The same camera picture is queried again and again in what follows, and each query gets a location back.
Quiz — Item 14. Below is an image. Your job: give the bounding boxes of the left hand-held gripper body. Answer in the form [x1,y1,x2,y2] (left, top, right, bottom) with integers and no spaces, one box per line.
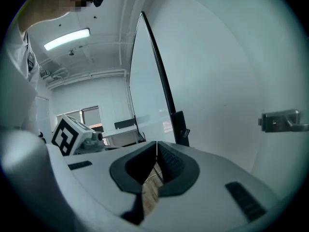
[51,114,105,157]

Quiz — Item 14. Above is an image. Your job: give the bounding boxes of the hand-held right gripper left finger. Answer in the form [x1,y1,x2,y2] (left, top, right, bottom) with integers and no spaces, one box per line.
[63,141,158,224]

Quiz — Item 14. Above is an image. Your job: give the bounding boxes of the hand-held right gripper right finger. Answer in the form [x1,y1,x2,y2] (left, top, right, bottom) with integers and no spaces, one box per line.
[144,141,282,231]

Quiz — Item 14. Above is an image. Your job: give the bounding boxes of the black whiteboard stand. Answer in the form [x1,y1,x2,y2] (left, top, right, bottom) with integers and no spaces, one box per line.
[171,110,191,147]

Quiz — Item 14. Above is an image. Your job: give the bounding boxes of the black-framed whiteboard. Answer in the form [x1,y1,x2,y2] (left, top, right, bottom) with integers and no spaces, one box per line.
[128,11,178,144]

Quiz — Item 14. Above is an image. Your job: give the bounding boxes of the window with grey blinds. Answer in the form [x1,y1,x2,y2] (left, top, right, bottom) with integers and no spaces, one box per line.
[56,106,101,131]

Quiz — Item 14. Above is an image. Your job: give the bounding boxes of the white desk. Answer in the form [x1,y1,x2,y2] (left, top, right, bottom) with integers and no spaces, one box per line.
[102,125,146,146]

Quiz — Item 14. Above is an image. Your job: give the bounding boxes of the black monitor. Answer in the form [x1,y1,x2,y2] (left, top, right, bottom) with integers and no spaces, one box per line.
[113,119,136,130]

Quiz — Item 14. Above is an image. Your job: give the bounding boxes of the white ceiling pipes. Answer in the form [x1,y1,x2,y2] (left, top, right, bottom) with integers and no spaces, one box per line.
[38,41,128,89]

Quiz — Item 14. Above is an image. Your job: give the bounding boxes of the person's white shirt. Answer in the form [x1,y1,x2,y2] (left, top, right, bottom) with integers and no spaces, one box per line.
[0,24,41,135]

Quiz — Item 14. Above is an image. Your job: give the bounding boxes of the long ceiling light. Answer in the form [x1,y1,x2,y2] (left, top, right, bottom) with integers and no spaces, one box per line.
[43,28,91,51]

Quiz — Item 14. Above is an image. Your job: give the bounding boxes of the person's head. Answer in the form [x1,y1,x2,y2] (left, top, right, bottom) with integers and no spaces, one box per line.
[18,0,88,33]

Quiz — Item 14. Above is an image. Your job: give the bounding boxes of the metal door handle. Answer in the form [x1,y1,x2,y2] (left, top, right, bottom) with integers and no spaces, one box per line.
[257,109,309,133]

